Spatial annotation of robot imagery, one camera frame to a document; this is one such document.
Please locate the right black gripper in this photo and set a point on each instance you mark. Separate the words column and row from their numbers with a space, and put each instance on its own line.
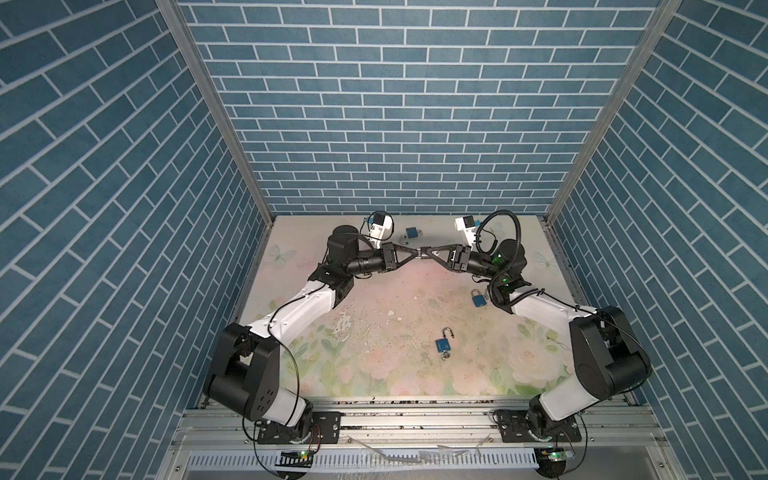
column 461, row 259

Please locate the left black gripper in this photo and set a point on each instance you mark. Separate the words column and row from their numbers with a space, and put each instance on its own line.
column 389, row 257

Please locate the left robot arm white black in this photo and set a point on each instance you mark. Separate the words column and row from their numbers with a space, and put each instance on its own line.
column 244, row 374

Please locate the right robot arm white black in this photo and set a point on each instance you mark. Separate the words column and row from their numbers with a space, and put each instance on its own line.
column 608, row 360

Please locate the blue padlock near with key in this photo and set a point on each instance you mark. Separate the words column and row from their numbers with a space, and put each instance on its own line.
column 443, row 343

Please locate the floral table mat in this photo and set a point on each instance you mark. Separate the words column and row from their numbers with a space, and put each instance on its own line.
column 380, row 340

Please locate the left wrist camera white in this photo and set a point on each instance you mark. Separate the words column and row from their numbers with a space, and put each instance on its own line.
column 380, row 226

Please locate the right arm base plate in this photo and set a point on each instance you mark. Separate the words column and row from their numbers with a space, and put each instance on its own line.
column 518, row 426

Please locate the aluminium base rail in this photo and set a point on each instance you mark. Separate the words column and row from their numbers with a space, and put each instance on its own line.
column 434, row 438

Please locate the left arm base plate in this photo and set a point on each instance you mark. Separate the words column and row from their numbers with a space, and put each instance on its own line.
column 322, row 427

